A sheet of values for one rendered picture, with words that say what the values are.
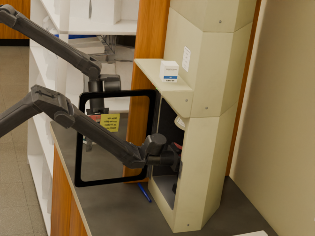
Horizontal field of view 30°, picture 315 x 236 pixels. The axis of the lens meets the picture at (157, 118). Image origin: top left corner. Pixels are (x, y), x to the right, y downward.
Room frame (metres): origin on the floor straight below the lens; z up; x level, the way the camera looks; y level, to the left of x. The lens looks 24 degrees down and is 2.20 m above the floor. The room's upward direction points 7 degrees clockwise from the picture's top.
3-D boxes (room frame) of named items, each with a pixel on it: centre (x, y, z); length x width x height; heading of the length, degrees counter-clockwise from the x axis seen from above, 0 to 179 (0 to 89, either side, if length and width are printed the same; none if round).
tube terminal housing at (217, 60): (2.01, -0.17, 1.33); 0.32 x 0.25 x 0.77; 21
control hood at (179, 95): (1.95, 0.00, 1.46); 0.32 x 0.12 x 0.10; 21
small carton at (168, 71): (1.89, -0.02, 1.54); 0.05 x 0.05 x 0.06; 17
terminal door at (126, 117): (2.04, 0.15, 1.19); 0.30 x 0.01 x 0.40; 116
